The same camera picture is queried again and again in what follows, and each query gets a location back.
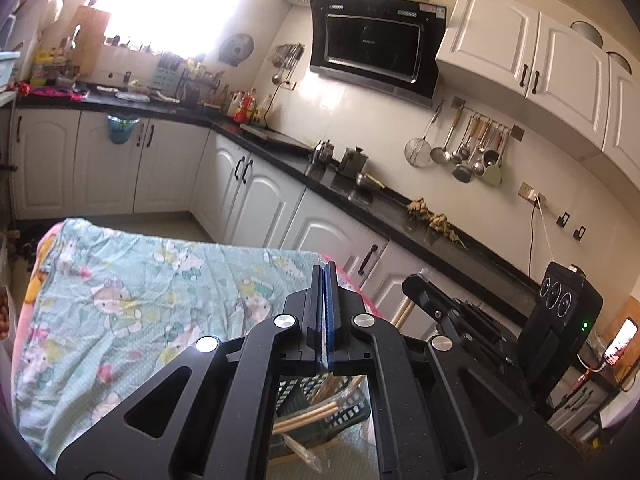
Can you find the black induction cooker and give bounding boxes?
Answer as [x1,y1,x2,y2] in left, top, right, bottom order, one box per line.
[239,123,314,154]

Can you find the ginger roots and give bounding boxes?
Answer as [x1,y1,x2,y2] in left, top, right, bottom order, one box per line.
[405,196,472,252]

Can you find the knife block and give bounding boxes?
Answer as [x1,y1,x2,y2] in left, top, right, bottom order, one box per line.
[151,54,184,89]

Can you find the blue hanging bag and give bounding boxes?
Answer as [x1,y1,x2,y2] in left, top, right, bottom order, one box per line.
[106,113,139,147]

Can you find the white kitchen cabinets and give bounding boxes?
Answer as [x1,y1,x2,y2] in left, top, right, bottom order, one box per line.
[434,0,640,197]
[10,107,536,341]

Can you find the kitchen window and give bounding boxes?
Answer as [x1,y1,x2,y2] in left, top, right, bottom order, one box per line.
[91,0,262,57]

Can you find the wall power outlet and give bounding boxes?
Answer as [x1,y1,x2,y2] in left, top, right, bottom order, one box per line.
[517,181,547,207]

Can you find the wire mesh strainer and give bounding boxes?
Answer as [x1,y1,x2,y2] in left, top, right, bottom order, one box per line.
[403,101,444,169]

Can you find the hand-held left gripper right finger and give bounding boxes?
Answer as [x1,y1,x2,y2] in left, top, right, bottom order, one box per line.
[328,262,582,480]

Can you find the hanging small utensils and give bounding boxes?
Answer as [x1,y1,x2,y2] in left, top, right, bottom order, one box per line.
[271,43,307,87]

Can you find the black range hood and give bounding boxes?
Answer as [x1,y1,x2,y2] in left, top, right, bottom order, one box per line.
[308,0,449,109]

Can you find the black kitchen countertop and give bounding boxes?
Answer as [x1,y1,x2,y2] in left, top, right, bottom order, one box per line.
[14,92,546,306]

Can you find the smartphone with lit screen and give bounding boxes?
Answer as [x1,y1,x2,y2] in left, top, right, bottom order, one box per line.
[601,316,639,367]

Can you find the steel lidded pot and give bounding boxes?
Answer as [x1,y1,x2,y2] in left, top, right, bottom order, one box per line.
[339,145,371,179]

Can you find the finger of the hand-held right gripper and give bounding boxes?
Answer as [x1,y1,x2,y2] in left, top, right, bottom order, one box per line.
[402,272,522,358]

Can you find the small steel kettle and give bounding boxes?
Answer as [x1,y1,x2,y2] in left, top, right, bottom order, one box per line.
[312,139,336,167]

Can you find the hanging steel spoon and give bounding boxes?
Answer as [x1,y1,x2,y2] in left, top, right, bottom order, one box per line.
[471,119,494,177]
[482,125,512,168]

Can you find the green plastic utensil basket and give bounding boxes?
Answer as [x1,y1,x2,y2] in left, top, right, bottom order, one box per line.
[273,375,372,445]

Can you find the red seasoning bottle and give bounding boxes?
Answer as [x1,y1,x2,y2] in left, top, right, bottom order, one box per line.
[234,89,257,124]

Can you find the large steel ladle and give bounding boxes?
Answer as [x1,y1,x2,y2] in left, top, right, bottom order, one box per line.
[451,114,484,184]

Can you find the white upper kitchen cabinets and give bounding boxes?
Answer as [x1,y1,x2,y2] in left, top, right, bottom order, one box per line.
[434,0,640,197]

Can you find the wooden cutting board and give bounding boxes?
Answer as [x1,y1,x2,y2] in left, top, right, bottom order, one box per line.
[69,5,113,77]

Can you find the white lower kitchen cabinets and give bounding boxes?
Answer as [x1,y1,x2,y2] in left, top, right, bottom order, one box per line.
[10,107,536,341]

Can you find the white power cable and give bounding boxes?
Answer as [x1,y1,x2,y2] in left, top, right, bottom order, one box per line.
[527,197,558,281]

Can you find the round wall vent fan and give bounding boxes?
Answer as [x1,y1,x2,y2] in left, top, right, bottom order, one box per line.
[218,33,254,68]

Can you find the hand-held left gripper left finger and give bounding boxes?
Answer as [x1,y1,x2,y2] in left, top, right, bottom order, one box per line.
[54,264,329,480]

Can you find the cartoon printed green tablecloth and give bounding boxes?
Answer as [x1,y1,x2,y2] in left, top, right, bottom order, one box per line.
[12,217,377,475]

